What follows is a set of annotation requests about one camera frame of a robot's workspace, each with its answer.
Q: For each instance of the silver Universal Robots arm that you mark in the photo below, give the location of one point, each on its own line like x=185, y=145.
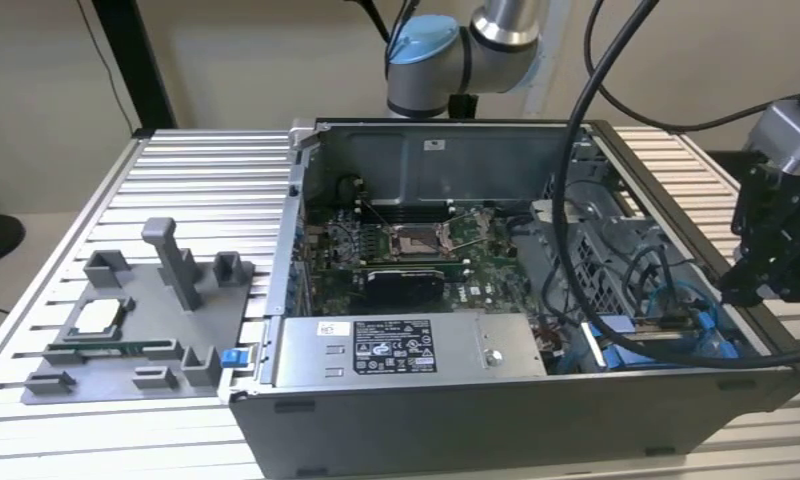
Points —
x=433, y=65

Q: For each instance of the grey metal disk bay cage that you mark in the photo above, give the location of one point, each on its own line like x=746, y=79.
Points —
x=600, y=265

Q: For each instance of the blue disk bay latch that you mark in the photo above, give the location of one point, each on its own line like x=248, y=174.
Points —
x=630, y=359

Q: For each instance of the black RAM slot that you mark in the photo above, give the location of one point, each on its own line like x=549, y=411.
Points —
x=407, y=204
x=407, y=209
x=407, y=214
x=407, y=219

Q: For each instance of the green motherboard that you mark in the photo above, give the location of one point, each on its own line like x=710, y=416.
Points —
x=493, y=280

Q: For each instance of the silver power supply unit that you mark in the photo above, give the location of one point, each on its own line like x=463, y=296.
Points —
x=453, y=350

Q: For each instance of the CPU socket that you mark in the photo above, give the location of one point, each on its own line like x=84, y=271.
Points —
x=413, y=241

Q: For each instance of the black graphics card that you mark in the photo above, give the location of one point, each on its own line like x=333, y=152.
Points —
x=403, y=287

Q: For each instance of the black open PC case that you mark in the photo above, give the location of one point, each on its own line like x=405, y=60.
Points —
x=440, y=425

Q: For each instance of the blue case latch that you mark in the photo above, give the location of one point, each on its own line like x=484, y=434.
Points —
x=233, y=358

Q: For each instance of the grey parts rack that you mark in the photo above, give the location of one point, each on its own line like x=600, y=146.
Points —
x=147, y=320

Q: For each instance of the green RAM stick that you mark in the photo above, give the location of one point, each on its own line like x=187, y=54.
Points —
x=133, y=346

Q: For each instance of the silver CPU chip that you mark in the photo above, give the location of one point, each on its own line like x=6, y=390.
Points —
x=98, y=317

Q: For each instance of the black metal post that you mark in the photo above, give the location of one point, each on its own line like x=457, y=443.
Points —
x=136, y=65

